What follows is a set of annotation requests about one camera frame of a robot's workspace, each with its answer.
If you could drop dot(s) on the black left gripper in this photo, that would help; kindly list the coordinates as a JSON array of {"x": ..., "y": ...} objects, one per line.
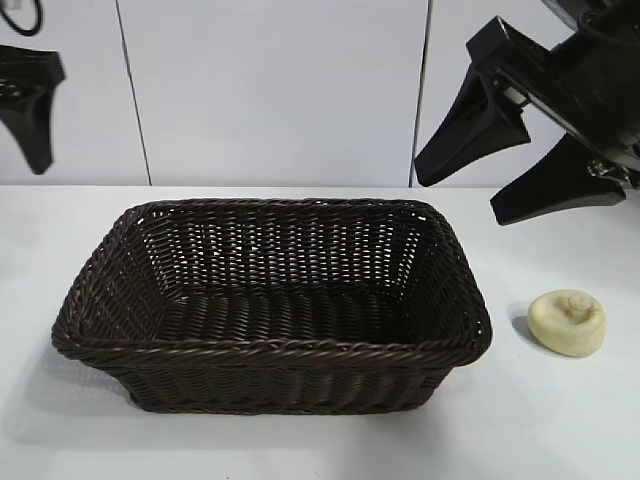
[{"x": 30, "y": 65}]

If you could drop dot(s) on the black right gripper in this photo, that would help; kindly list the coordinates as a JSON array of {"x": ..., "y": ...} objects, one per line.
[{"x": 590, "y": 100}]

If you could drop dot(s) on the pale yellow egg yolk pastry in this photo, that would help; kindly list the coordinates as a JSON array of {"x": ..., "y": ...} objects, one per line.
[{"x": 555, "y": 325}]

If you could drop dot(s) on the dark brown wicker basket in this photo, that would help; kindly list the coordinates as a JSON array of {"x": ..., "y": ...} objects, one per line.
[{"x": 250, "y": 370}]

